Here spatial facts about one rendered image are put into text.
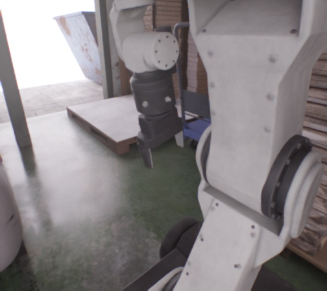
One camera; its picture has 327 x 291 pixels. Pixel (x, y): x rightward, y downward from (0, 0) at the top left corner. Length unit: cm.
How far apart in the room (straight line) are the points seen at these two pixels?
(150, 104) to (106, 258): 75
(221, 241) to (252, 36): 35
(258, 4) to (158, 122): 28
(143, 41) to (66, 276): 89
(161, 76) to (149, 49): 7
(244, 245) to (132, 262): 65
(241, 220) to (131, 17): 43
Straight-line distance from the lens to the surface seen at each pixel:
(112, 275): 102
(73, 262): 109
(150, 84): 45
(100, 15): 282
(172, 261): 83
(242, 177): 38
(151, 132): 50
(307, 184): 38
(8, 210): 68
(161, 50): 42
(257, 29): 31
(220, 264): 49
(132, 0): 44
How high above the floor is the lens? 83
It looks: 23 degrees down
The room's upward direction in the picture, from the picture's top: straight up
